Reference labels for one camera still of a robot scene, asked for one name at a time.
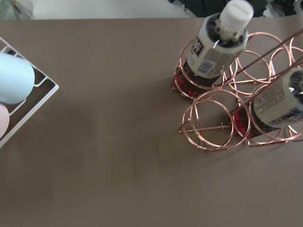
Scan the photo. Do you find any copper wire bottle basket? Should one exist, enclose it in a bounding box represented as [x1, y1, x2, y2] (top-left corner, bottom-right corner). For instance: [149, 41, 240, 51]
[174, 30, 303, 152]

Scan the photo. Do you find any white cup rack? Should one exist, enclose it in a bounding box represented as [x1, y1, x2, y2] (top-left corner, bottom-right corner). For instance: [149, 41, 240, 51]
[0, 38, 59, 147]

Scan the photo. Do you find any tea bottle front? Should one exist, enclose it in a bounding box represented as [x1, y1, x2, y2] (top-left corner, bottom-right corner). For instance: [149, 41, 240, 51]
[174, 8, 253, 99]

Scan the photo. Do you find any pink plastic cup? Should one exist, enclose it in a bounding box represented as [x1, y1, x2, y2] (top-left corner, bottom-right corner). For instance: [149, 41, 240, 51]
[0, 104, 9, 137]

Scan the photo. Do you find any tea bottle back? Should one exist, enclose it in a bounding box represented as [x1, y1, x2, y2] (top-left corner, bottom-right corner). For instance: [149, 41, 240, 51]
[234, 68, 303, 139]

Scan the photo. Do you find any tea bottle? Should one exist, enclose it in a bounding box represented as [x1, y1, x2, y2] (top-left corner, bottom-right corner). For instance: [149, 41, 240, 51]
[234, 68, 303, 139]
[174, 8, 253, 99]

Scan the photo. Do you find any blue plastic cup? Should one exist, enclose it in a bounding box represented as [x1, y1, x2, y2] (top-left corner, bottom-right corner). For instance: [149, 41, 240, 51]
[0, 52, 35, 105]

